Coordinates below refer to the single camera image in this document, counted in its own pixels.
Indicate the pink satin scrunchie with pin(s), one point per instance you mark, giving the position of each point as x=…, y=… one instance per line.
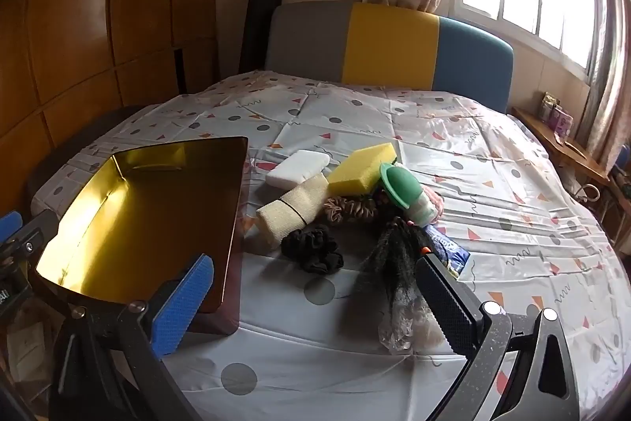
x=345, y=206

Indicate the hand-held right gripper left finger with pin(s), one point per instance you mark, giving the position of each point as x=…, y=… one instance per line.
x=182, y=307

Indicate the wooden nightstand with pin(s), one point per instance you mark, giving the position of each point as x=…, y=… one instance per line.
x=567, y=154

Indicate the brown wooden wardrobe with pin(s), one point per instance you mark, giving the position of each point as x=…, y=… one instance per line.
x=74, y=31

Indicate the beige bath scrubber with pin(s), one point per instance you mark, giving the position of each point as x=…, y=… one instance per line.
x=291, y=211

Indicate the black scrunchie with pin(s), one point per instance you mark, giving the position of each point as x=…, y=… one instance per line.
x=310, y=248

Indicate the black beaded braided hairpiece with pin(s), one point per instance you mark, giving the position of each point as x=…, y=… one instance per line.
x=394, y=263

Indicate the gold metal tray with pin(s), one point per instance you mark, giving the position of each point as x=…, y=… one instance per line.
x=148, y=214

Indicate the yellow sponge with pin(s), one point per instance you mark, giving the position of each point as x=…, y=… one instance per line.
x=360, y=167

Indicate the green capped white bottle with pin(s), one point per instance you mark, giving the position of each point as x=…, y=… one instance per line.
x=402, y=189

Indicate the green packet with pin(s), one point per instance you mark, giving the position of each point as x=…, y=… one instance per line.
x=546, y=105

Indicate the grey yellow blue headboard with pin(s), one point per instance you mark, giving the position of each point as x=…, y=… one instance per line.
x=389, y=41

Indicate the white sponge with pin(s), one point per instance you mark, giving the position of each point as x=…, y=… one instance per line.
x=298, y=167

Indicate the sheer striped curtain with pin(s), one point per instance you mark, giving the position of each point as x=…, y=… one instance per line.
x=609, y=80

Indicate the blue tissue packet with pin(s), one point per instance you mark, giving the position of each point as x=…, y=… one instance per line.
x=453, y=253

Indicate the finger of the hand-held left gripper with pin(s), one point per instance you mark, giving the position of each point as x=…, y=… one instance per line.
x=12, y=222

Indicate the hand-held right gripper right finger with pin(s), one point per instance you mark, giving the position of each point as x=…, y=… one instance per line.
x=443, y=302

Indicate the pink towel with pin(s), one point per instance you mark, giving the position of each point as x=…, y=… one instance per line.
x=436, y=199

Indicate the plastic white plush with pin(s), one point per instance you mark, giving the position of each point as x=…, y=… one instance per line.
x=404, y=332

